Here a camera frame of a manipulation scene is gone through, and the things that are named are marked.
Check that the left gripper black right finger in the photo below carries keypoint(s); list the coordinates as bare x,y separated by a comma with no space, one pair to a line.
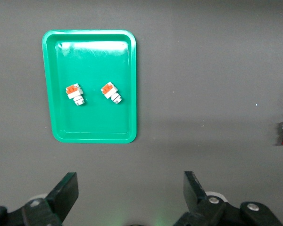
195,204

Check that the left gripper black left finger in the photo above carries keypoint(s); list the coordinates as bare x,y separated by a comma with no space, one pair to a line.
61,200

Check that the white and orange button switch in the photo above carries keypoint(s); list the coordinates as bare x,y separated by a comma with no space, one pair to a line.
110,92
74,93

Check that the green plastic tray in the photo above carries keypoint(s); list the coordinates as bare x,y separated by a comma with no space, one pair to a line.
92,63

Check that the dark grey table mat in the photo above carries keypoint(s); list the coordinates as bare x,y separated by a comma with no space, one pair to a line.
202,58

